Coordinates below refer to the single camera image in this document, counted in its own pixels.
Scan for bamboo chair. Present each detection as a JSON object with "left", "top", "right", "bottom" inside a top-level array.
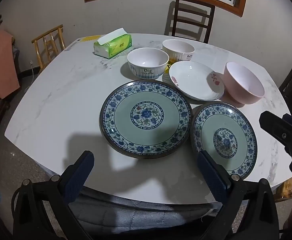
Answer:
[{"left": 32, "top": 24, "right": 66, "bottom": 74}]

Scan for white bowl blue base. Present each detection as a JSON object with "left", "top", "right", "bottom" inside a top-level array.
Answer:
[{"left": 127, "top": 48, "right": 169, "bottom": 79}]

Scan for pink bowl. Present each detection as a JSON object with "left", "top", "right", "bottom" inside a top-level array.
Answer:
[{"left": 222, "top": 62, "right": 265, "bottom": 105}]

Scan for yellow corner label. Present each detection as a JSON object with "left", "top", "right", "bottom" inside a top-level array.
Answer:
[{"left": 77, "top": 35, "right": 101, "bottom": 42}]

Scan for grey chair cushion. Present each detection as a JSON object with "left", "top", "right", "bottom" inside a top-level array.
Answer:
[{"left": 69, "top": 187, "right": 221, "bottom": 239}]

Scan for white plate pink flowers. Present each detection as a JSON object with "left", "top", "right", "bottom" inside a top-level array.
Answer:
[{"left": 169, "top": 61, "right": 225, "bottom": 101}]

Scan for yellow hot warning sticker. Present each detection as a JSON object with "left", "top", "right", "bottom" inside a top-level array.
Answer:
[{"left": 167, "top": 58, "right": 178, "bottom": 68}]

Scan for small blue floral plate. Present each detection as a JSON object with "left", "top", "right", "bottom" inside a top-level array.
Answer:
[{"left": 191, "top": 102, "right": 258, "bottom": 179}]

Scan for white bowl orange base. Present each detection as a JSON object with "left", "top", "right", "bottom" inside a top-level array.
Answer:
[{"left": 162, "top": 39, "right": 195, "bottom": 63}]

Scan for large blue floral plate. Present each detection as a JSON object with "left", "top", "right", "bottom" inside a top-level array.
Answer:
[{"left": 99, "top": 80, "right": 193, "bottom": 159}]

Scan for green tissue box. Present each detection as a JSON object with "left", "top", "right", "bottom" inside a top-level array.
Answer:
[{"left": 93, "top": 28, "right": 132, "bottom": 59}]

